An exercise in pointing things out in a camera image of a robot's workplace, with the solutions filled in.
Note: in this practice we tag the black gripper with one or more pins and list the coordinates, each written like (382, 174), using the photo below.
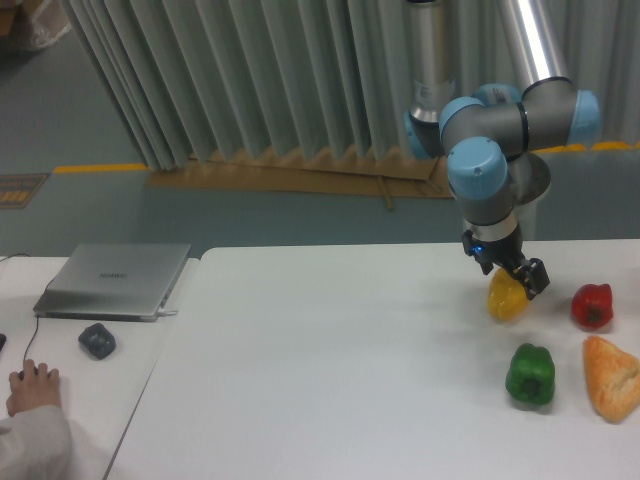
(507, 253)

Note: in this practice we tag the yellow bell pepper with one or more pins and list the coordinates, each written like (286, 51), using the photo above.
(506, 298)

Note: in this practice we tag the white sleeved forearm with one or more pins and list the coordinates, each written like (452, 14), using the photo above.
(36, 444)

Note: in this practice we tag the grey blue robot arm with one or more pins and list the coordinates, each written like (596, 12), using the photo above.
(489, 139)

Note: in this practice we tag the red bell pepper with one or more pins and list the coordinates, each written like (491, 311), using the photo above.
(592, 305)

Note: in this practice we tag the green bell pepper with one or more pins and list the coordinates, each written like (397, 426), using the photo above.
(531, 375)

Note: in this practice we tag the person's hand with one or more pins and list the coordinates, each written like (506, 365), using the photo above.
(38, 386)

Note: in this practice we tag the orange bread piece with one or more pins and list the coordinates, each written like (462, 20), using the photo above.
(612, 379)

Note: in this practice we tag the brown cardboard sheet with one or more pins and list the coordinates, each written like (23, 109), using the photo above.
(392, 177)

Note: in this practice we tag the white USB plug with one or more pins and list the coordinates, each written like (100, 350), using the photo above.
(166, 313)

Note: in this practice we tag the pale green curtain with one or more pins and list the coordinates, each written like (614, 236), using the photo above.
(196, 77)

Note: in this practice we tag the silver closed laptop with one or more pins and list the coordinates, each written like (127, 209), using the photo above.
(114, 282)

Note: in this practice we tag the cardboard box with plastic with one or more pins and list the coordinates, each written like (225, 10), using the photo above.
(28, 26)

